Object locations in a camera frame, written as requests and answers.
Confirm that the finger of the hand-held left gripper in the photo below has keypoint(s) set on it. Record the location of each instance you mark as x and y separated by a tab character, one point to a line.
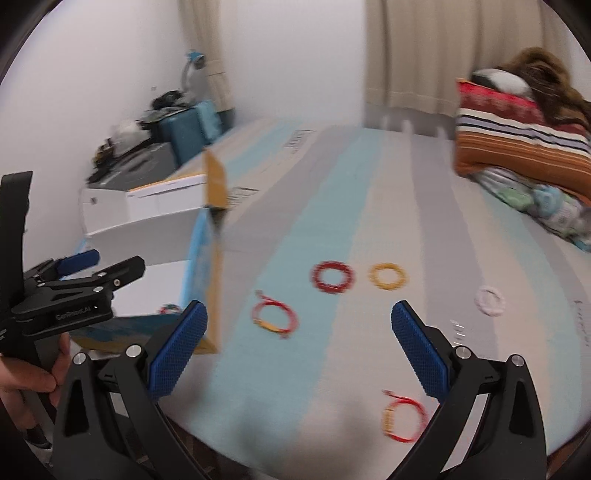
78	261
120	272

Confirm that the person's left hand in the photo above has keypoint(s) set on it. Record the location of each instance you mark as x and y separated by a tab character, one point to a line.
23	381

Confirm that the black bag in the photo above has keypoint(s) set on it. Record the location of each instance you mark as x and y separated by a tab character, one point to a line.
168	100

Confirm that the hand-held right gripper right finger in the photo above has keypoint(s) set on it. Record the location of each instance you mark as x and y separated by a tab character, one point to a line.
418	350

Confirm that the bed with striped sheet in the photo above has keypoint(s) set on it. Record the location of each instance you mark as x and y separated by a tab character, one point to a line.
323	207

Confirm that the white cardboard box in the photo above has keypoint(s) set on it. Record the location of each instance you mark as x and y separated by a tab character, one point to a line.
152	226

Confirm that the white plastic bag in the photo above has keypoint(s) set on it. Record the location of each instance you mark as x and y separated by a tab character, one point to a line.
127	134

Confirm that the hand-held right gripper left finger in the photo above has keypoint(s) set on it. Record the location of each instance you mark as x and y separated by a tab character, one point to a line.
180	350

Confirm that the floral quilt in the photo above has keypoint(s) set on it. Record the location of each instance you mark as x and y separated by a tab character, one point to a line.
540	201

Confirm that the red yellow coil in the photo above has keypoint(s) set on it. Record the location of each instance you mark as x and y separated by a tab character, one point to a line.
272	326

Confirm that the grey suitcase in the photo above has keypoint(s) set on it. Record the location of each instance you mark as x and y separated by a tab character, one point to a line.
138	166

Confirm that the black and white cloth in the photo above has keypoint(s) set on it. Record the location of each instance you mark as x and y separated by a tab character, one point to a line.
505	82

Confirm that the brown furry blanket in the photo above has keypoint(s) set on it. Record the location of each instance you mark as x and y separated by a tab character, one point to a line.
549	78

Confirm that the striped folded blanket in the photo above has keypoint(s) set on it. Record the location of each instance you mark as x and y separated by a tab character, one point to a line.
508	138

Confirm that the blue suitcase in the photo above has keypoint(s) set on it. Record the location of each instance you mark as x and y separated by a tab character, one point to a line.
184	131

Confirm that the wide beige curtain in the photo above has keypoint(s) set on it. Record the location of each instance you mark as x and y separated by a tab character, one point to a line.
443	50

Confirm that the blue desk lamp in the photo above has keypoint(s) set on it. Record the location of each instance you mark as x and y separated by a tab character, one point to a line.
196	62

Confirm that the narrow beige curtain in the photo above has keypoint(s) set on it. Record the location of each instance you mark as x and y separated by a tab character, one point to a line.
205	32

